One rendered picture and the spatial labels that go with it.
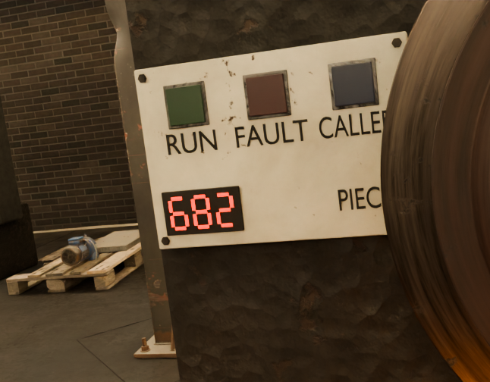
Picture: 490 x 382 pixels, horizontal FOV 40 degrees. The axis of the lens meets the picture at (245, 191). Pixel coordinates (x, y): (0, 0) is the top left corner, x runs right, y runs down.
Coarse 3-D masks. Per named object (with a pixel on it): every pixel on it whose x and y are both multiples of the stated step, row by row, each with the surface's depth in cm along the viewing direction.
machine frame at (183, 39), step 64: (128, 0) 67; (192, 0) 65; (256, 0) 63; (320, 0) 62; (384, 0) 60; (192, 256) 69; (256, 256) 68; (320, 256) 66; (384, 256) 64; (192, 320) 70; (256, 320) 69; (320, 320) 67; (384, 320) 65
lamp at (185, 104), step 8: (176, 88) 64; (184, 88) 64; (192, 88) 64; (200, 88) 64; (168, 96) 64; (176, 96) 64; (184, 96) 64; (192, 96) 64; (200, 96) 64; (168, 104) 65; (176, 104) 64; (184, 104) 64; (192, 104) 64; (200, 104) 64; (168, 112) 65; (176, 112) 65; (184, 112) 64; (192, 112) 64; (200, 112) 64; (176, 120) 65; (184, 120) 64; (192, 120) 64; (200, 120) 64
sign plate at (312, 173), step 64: (192, 64) 64; (256, 64) 62; (320, 64) 61; (384, 64) 59; (192, 128) 65; (256, 128) 63; (320, 128) 62; (192, 192) 66; (256, 192) 64; (320, 192) 63
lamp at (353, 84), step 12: (336, 72) 60; (348, 72) 60; (360, 72) 60; (336, 84) 60; (348, 84) 60; (360, 84) 60; (372, 84) 59; (336, 96) 60; (348, 96) 60; (360, 96) 60; (372, 96) 60
